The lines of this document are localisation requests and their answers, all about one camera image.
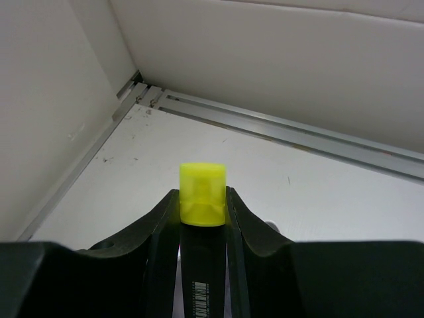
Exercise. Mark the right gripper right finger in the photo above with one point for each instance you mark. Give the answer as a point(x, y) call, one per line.
point(259, 262)

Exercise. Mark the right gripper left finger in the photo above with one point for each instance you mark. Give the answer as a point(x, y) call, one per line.
point(133, 272)

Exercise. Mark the yellow highlighter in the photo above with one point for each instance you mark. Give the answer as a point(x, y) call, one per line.
point(203, 208)

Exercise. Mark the aluminium rail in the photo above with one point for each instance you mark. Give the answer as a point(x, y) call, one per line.
point(314, 184)

